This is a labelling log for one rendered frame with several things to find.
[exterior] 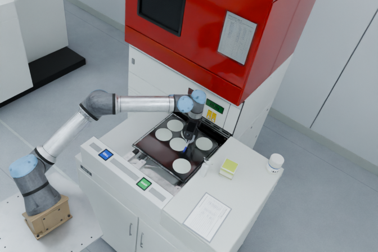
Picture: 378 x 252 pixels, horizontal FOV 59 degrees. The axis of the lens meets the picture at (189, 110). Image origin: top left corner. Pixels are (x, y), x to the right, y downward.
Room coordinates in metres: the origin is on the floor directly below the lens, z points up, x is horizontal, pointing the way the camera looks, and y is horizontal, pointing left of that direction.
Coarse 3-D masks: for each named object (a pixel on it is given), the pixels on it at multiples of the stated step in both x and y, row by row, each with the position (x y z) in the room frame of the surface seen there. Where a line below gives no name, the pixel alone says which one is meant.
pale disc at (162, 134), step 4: (160, 128) 1.36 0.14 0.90; (164, 128) 1.36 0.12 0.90; (156, 132) 1.32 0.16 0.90; (160, 132) 1.33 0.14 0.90; (164, 132) 1.33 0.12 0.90; (168, 132) 1.34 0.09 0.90; (156, 136) 1.29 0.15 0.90; (160, 136) 1.30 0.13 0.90; (164, 136) 1.30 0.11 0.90; (168, 136) 1.31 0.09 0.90; (164, 140) 1.27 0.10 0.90
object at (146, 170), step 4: (132, 160) 1.10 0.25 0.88; (136, 160) 1.11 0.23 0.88; (132, 164) 1.08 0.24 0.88; (144, 168) 1.07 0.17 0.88; (148, 168) 1.07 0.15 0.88; (144, 172) 1.04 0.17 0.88; (148, 172) 1.05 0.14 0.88; (152, 172) 1.05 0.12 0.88; (148, 176) 1.02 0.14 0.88; (152, 176) 1.03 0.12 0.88; (156, 176) 1.03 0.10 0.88; (156, 180) 1.01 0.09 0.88; (160, 180) 1.01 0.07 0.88; (164, 180) 1.02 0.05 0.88; (160, 184) 0.99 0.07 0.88; (164, 184) 0.99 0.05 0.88; (168, 184) 1.00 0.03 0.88; (164, 188) 0.97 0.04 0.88; (168, 188) 0.97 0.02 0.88; (172, 188) 0.98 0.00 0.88
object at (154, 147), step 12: (168, 120) 1.43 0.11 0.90; (180, 120) 1.45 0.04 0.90; (180, 132) 1.36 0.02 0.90; (144, 144) 1.21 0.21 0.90; (156, 144) 1.23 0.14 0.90; (168, 144) 1.25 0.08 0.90; (192, 144) 1.28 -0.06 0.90; (216, 144) 1.32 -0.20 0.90; (156, 156) 1.14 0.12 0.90; (168, 156) 1.16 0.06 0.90; (180, 156) 1.18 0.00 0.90; (192, 156) 1.20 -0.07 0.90; (204, 156) 1.21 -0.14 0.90; (168, 168) 1.08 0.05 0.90; (192, 168) 1.11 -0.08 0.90
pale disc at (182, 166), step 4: (176, 160) 1.14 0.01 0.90; (180, 160) 1.15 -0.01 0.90; (184, 160) 1.16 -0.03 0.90; (176, 164) 1.12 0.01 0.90; (180, 164) 1.12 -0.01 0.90; (184, 164) 1.13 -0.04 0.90; (188, 164) 1.14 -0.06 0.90; (176, 168) 1.09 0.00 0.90; (180, 168) 1.10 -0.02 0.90; (184, 168) 1.10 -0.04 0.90; (188, 168) 1.11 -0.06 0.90; (180, 172) 1.07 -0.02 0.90; (184, 172) 1.08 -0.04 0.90
